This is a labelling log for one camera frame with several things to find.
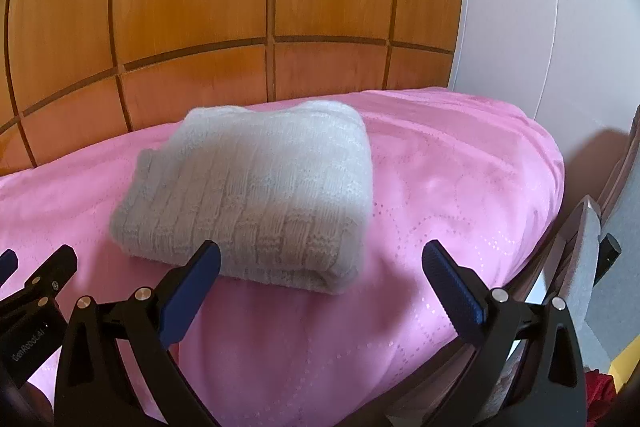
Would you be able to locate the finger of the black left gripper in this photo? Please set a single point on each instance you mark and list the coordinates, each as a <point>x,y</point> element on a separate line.
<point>48,280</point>
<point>8,265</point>

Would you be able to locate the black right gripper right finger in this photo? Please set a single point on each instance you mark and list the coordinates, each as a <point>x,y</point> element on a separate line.
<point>548,388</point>

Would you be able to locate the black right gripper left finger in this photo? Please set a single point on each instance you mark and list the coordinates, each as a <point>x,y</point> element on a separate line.
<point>92,384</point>

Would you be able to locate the white knitted sweater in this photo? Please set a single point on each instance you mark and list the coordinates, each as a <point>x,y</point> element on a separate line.
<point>286,194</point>

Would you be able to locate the red cloth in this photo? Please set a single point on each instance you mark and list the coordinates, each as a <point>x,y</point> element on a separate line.
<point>601,393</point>

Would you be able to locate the pink quilted bedspread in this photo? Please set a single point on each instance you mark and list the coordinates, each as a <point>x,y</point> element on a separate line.
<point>475,174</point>

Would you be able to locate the wooden panelled headboard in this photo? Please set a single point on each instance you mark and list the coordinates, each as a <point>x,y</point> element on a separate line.
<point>77,72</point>

